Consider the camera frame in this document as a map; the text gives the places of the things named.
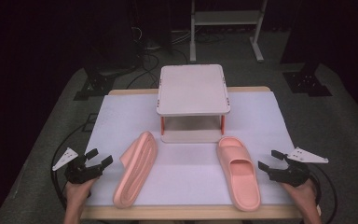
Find person's left hand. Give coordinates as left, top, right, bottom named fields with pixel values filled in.
left=64, top=178, right=97, bottom=209

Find tangle of floor cables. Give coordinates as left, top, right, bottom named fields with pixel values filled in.
left=125, top=26, right=227, bottom=90

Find white metal stand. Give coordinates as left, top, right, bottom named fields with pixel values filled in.
left=189, top=0, right=269, bottom=63

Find black stand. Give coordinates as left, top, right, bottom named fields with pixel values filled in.
left=279, top=0, right=334, bottom=97
left=73, top=0, right=143, bottom=101

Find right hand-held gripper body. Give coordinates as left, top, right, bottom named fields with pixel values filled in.
left=268, top=147, right=329, bottom=188

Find wooden table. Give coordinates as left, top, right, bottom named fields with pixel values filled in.
left=80, top=86, right=304, bottom=220

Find white table cover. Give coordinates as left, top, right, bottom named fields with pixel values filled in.
left=85, top=91, right=296, bottom=207

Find white shoe rack orange legs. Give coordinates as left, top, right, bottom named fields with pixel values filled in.
left=156, top=63, right=231, bottom=144

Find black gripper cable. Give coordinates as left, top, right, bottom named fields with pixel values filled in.
left=307, top=162, right=338, bottom=224
left=50, top=124, right=91, bottom=210

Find pink foam slipper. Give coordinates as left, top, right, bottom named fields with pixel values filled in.
left=215, top=135, right=262, bottom=213
left=112, top=131, right=158, bottom=209

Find person's right hand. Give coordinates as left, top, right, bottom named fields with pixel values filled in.
left=281, top=178, right=320, bottom=209

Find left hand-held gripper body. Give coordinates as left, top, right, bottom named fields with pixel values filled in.
left=51, top=147, right=104, bottom=185

